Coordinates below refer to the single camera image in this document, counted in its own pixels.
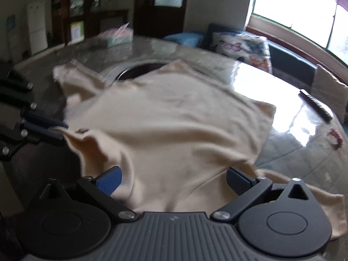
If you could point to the dark teal sofa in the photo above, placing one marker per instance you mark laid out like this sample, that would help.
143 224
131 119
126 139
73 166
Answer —
288 62

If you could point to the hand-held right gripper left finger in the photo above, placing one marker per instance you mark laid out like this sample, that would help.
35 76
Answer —
111 181

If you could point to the black remote control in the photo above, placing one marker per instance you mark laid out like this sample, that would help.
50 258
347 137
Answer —
315 104

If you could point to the blue cushion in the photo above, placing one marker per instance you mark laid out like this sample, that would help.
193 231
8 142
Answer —
185 38

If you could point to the white refrigerator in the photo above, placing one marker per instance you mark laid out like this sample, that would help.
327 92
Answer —
36 25

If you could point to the plain beige pillow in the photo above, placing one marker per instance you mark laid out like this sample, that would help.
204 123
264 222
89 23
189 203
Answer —
329 87

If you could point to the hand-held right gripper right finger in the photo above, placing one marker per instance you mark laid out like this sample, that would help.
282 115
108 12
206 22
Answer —
239 180

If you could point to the cream shirt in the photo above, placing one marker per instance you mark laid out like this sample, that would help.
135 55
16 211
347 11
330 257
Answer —
176 127

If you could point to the window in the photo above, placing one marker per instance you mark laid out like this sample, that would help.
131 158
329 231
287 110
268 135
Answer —
299 13

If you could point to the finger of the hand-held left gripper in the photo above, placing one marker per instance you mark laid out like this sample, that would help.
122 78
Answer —
43 119
40 132

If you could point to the dark wooden cabinet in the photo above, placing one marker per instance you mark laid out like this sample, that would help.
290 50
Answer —
76 8

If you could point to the round built-in stove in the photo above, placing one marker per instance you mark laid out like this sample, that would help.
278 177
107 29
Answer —
138 70

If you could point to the dark wooden door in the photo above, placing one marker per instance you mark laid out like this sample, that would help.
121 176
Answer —
163 5

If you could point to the butterfly print pillow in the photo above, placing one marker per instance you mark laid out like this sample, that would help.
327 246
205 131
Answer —
242 49

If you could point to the pastel tissue box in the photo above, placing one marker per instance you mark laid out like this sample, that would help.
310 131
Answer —
115 36

